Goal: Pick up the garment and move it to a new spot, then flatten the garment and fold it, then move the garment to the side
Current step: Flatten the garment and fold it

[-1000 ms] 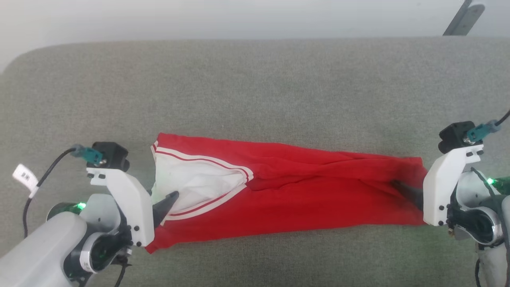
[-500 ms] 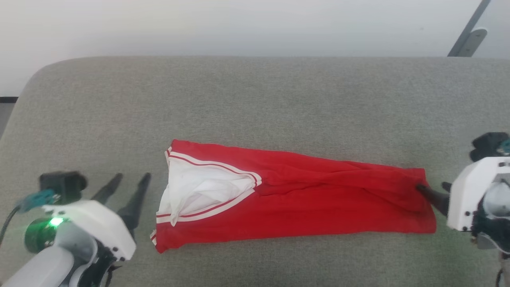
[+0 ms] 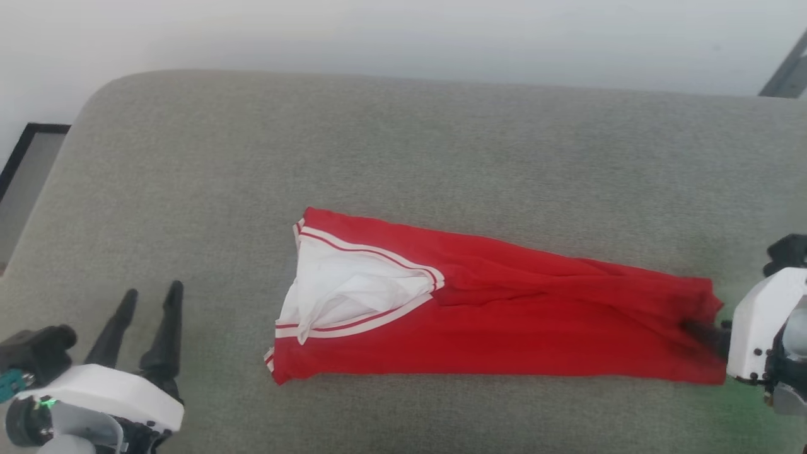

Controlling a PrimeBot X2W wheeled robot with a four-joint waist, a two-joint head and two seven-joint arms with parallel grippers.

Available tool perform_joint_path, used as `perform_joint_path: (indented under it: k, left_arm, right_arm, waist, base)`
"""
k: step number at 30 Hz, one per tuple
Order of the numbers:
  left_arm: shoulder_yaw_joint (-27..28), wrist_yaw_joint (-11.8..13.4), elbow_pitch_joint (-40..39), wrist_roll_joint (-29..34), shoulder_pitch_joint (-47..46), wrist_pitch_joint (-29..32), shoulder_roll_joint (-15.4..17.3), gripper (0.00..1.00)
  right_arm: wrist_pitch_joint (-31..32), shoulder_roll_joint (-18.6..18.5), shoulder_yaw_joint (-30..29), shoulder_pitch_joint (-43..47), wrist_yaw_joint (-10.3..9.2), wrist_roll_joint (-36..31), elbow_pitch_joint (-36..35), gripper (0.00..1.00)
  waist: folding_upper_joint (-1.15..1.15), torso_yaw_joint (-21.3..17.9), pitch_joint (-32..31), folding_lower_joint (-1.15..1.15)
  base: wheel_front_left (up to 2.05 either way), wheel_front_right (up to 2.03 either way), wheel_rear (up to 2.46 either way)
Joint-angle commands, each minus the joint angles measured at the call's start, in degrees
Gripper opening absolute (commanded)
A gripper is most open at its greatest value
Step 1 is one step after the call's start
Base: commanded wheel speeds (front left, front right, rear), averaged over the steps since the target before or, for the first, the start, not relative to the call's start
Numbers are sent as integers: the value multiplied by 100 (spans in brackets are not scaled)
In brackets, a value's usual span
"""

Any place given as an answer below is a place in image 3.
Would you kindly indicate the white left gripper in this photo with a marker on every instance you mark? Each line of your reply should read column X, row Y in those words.
column 107, row 388

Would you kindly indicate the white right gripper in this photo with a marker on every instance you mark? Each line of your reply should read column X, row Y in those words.
column 756, row 334

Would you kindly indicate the red white-trimmed jersey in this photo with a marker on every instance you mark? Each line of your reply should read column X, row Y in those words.
column 504, row 315

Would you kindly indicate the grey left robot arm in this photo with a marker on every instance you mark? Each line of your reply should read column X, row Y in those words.
column 69, row 432

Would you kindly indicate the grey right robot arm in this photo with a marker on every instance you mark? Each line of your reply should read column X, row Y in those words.
column 793, row 372

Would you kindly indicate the black framed grey panel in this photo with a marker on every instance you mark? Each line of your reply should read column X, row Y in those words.
column 28, row 183

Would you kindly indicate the grey metal leg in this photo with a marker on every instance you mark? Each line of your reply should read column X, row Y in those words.
column 788, row 75

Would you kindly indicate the grey fabric sofa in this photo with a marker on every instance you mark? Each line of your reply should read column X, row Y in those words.
column 403, row 145

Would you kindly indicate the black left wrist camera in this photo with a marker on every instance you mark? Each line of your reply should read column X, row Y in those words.
column 38, row 356

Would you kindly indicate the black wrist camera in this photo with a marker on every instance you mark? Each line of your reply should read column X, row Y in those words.
column 788, row 252
column 38, row 356

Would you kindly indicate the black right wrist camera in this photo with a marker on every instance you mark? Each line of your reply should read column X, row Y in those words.
column 788, row 252

